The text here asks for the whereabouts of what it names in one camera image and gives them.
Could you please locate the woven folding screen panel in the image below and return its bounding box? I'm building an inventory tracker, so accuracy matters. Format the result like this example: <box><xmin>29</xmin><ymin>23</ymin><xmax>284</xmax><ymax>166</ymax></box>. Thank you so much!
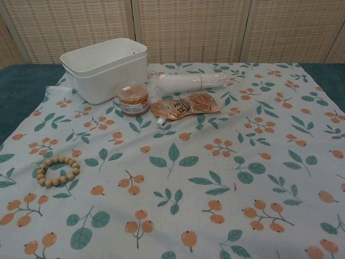
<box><xmin>133</xmin><ymin>0</ymin><xmax>250</xmax><ymax>65</ymax></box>
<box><xmin>246</xmin><ymin>0</ymin><xmax>345</xmax><ymax>65</ymax></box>
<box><xmin>0</xmin><ymin>0</ymin><xmax>137</xmax><ymax>67</ymax></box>

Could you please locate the floral print tablecloth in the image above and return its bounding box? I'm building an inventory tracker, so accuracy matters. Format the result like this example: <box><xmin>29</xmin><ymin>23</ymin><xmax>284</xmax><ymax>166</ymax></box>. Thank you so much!
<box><xmin>0</xmin><ymin>62</ymin><xmax>345</xmax><ymax>259</ymax></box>

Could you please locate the white plastic storage bin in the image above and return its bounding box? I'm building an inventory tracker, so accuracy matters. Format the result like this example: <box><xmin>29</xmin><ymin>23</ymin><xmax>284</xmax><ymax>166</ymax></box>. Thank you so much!
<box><xmin>59</xmin><ymin>37</ymin><xmax>148</xmax><ymax>76</ymax></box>
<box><xmin>62</xmin><ymin>51</ymin><xmax>149</xmax><ymax>105</ymax></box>

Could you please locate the clear jar with orange lid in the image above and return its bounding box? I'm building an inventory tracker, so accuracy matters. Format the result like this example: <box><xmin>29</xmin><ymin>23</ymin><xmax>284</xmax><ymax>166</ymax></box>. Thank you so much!
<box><xmin>116</xmin><ymin>81</ymin><xmax>150</xmax><ymax>117</ymax></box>

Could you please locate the clear plastic wrapped bundle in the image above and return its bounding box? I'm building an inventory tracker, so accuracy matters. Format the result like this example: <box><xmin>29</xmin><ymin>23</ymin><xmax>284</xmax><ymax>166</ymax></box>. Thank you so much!
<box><xmin>149</xmin><ymin>72</ymin><xmax>232</xmax><ymax>96</ymax></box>

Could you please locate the brown sauce spout pouch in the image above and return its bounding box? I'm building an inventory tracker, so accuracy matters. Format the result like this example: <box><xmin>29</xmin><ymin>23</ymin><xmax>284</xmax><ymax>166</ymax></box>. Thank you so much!
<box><xmin>150</xmin><ymin>91</ymin><xmax>222</xmax><ymax>128</ymax></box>

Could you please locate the wooden bead bracelet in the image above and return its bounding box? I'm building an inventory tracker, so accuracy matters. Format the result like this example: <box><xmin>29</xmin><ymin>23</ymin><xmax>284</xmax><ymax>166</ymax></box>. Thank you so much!
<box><xmin>36</xmin><ymin>157</ymin><xmax>81</xmax><ymax>189</ymax></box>

